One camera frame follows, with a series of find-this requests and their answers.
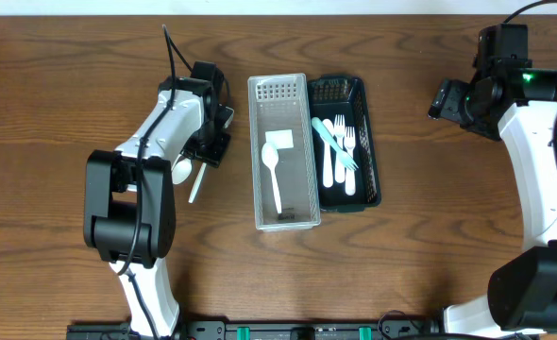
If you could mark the dark green plastic basket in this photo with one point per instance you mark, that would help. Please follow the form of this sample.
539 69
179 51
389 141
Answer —
345 95

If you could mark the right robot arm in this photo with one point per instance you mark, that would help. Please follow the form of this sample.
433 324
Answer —
519 108

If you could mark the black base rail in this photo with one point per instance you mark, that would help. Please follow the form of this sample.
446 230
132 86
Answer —
393 325

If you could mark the white label in basket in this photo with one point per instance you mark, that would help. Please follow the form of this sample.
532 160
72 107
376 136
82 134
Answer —
280 139

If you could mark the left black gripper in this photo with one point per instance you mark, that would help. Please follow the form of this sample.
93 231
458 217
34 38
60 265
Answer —
210 149

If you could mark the clear plastic basket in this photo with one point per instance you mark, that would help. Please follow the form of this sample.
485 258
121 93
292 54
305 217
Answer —
279 102

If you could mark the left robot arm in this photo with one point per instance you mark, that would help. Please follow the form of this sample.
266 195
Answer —
129 209

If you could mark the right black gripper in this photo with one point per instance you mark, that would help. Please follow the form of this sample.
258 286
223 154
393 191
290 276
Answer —
442 102

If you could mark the short white plastic spoon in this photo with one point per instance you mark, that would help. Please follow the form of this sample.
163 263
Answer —
327 162

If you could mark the white plastic fork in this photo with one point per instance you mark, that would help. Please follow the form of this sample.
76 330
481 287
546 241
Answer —
339 133
350 144

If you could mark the pale green plastic fork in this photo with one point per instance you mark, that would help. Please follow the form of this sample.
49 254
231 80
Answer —
347 161

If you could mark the white plastic spoon bowl down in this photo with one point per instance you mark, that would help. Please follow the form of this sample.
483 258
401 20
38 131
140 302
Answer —
181 171

